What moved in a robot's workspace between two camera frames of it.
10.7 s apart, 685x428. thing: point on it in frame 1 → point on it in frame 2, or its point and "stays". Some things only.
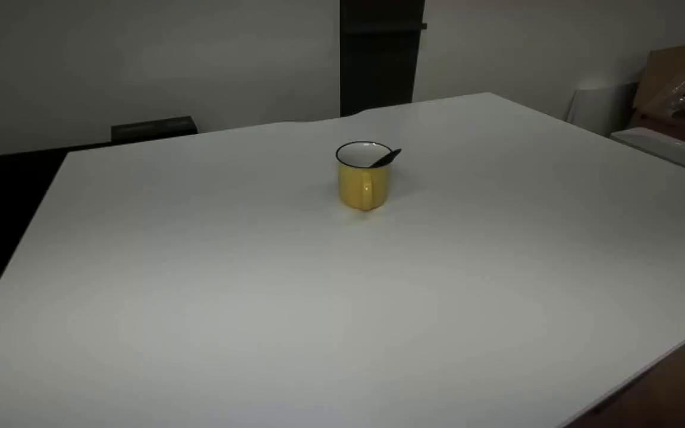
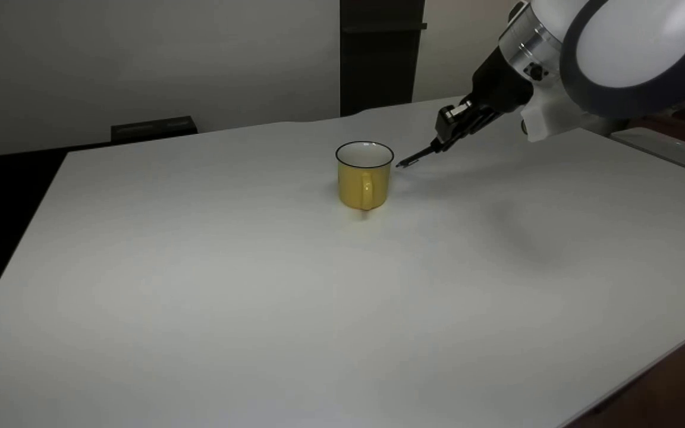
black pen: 389,158 → 404,163
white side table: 672,146 stays
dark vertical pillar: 375,50 stays
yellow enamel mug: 360,183 stays
